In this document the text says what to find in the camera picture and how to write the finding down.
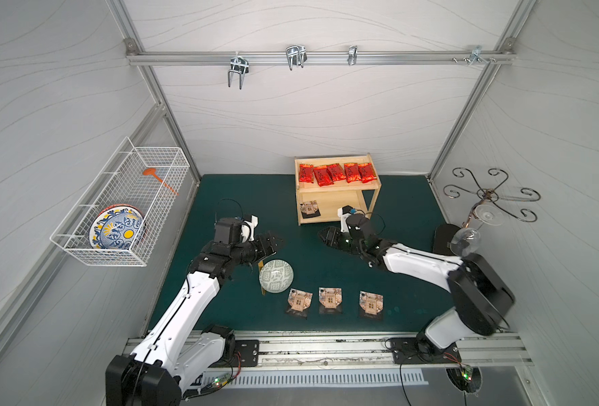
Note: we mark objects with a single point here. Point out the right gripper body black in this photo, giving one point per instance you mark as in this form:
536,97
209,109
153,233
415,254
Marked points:
341,241

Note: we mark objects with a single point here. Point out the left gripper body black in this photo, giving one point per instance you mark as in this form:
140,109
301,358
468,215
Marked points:
263,246

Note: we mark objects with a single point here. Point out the floral tea bag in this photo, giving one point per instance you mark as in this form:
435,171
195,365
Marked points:
309,209
330,300
371,306
299,303

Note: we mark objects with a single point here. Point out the red tea bag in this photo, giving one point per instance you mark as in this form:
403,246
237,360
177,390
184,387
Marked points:
323,176
367,172
352,172
305,174
336,172

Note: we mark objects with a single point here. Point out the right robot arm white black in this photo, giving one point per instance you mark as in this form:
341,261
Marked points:
481,299

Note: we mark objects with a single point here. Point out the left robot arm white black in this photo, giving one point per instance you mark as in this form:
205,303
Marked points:
161,370

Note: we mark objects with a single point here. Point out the wooden two-tier shelf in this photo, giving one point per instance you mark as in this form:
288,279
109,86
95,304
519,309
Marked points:
330,198

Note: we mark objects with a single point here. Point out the green patterned round bowl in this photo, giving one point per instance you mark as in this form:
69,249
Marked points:
276,276

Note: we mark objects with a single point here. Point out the green table mat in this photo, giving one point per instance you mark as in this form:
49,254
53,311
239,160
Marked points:
409,303

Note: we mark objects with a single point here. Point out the clear wine glass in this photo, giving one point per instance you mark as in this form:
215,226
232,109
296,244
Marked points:
468,239

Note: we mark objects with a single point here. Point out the orange spatula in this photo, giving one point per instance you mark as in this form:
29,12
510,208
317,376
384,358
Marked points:
152,172

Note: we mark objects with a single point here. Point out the black metal glass rack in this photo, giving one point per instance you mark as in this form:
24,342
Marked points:
493,195

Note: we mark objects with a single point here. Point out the blue yellow patterned plate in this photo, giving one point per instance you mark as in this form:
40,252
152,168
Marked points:
117,228

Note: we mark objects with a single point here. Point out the small metal hook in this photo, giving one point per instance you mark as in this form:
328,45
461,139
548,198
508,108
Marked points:
352,56

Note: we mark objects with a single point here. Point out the metal double hook left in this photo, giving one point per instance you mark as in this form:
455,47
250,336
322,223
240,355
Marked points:
239,67

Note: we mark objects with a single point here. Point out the metal double hook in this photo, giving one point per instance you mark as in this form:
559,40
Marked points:
296,56
239,67

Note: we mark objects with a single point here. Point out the aluminium crossbar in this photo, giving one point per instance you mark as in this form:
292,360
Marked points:
314,58

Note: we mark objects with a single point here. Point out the metal double hook middle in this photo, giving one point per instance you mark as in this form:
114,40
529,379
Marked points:
296,56

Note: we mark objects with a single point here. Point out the metal hook right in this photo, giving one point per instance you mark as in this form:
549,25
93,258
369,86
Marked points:
475,57

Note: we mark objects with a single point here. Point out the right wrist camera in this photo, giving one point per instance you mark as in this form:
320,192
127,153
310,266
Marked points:
343,214

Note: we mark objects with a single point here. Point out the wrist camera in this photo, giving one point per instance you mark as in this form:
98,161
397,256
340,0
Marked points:
343,214
231,231

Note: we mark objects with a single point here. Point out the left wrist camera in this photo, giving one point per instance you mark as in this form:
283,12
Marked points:
231,231

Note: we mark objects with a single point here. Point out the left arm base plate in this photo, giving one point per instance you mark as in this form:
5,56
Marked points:
244,353

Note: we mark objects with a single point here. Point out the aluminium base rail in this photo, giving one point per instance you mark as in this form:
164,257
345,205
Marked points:
288,350

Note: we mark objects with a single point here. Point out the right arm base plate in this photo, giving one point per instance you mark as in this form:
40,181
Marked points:
418,350

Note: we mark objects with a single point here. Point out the white vented cable duct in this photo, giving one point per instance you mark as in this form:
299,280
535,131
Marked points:
393,377

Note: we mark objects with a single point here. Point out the white wire basket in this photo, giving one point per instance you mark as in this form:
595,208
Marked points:
121,182

